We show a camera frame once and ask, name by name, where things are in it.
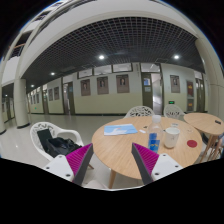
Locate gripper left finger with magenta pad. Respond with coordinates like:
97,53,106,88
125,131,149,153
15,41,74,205
44,143,93,186

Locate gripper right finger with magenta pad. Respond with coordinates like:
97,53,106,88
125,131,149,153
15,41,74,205
132,143,182,185

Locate clear plastic water bottle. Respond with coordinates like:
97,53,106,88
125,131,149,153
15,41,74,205
147,115,163,152

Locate black bag on chair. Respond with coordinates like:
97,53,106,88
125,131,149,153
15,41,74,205
37,129,81,158

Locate round wooden table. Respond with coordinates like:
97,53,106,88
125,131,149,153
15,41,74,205
184,113,224,161
92,116,202,188

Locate red round coaster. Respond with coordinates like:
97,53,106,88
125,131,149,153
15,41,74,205
187,140,198,148

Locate small glass cup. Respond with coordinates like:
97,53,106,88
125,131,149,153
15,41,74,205
171,122,179,128

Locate blue and white booklet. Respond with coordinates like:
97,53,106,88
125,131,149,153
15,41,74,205
104,124,137,136

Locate white plastic chair left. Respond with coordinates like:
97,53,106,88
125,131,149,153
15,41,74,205
30,121,84,161

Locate white chair behind table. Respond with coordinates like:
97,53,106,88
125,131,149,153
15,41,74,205
125,106,154,118

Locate white round pillar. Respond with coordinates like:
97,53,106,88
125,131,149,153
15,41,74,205
14,79,30,129

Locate open doorway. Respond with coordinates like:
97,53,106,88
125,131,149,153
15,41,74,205
141,72,162,115

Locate portrait poster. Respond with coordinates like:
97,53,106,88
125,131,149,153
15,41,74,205
170,75,180,93
116,74,129,93
81,79,91,96
97,77,109,95

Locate portrait poster right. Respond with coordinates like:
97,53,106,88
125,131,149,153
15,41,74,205
170,75,180,93

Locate portrait poster centre left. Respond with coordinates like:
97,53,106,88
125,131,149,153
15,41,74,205
97,77,109,95

